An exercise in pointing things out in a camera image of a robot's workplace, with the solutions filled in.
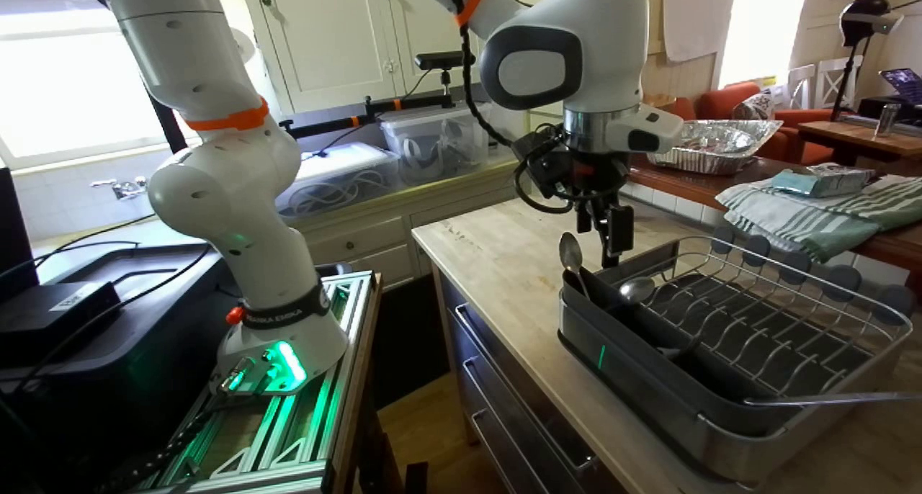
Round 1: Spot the white wall cabinet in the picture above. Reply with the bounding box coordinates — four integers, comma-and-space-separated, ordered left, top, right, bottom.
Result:
237, 0, 509, 117

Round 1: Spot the orange sofa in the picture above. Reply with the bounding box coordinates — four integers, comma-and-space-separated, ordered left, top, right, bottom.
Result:
661, 81, 838, 166

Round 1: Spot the clear plastic storage box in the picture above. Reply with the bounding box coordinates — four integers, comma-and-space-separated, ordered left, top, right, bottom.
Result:
377, 103, 495, 186
275, 142, 401, 218

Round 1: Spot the drawer handle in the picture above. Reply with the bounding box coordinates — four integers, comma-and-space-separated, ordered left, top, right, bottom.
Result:
471, 408, 535, 494
463, 356, 571, 494
455, 304, 600, 475

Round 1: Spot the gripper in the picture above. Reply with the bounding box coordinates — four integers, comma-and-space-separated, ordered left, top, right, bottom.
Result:
556, 148, 636, 269

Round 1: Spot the wall tap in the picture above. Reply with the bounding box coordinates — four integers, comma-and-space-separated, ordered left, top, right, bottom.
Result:
90, 176, 148, 201

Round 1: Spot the grey dish rack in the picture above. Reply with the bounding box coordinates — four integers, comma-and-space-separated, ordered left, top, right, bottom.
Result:
558, 235, 916, 485

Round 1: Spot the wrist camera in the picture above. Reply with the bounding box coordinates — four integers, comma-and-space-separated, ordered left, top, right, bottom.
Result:
512, 125, 568, 196

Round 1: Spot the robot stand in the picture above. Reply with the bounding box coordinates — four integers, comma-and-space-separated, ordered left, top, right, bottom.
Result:
133, 269, 384, 494

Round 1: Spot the black monitor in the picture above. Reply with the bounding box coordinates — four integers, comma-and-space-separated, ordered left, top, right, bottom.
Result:
0, 166, 41, 302

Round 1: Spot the teal packet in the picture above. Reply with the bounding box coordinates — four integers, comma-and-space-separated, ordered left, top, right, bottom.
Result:
770, 162, 877, 199

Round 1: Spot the row of white chairs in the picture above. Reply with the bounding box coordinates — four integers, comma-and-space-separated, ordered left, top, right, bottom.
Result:
784, 55, 866, 111

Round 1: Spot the camera on mount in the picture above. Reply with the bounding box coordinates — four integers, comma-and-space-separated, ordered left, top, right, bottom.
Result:
279, 50, 477, 141

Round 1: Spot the black cable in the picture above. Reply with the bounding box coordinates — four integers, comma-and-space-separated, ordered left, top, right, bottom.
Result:
0, 213, 158, 282

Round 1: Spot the wooden table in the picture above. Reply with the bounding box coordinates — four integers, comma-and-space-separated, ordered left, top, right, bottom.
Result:
797, 120, 922, 169

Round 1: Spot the drawer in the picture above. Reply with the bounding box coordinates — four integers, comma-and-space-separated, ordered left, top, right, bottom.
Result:
465, 400, 537, 494
439, 274, 622, 484
454, 336, 581, 494

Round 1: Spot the window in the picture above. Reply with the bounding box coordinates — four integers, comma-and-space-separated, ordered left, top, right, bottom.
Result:
0, 0, 189, 171
719, 0, 813, 89

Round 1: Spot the small black box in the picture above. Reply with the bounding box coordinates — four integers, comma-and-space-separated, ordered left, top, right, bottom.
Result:
0, 281, 122, 352

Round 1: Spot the hanging white cloth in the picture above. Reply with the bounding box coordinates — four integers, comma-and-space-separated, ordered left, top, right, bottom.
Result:
661, 0, 736, 64

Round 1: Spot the silver spoon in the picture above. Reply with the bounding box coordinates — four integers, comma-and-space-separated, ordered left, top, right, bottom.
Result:
607, 276, 657, 313
559, 232, 593, 302

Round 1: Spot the patterned cushion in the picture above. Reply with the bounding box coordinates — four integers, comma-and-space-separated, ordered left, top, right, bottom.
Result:
730, 89, 776, 122

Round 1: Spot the white base cabinet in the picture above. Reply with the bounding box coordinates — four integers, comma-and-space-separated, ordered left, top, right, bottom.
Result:
297, 163, 524, 290

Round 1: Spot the metal cup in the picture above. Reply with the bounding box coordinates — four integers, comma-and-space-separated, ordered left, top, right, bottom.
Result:
874, 103, 902, 138

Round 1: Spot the green striped towel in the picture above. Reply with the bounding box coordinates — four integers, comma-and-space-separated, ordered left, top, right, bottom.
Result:
715, 174, 922, 264

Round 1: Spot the laptop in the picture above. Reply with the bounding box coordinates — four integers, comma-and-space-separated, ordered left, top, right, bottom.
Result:
878, 67, 922, 107

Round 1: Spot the foil tray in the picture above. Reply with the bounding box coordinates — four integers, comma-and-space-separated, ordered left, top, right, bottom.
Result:
646, 119, 784, 176

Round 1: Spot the large black case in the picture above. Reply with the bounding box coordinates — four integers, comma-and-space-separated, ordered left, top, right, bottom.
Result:
0, 243, 242, 494

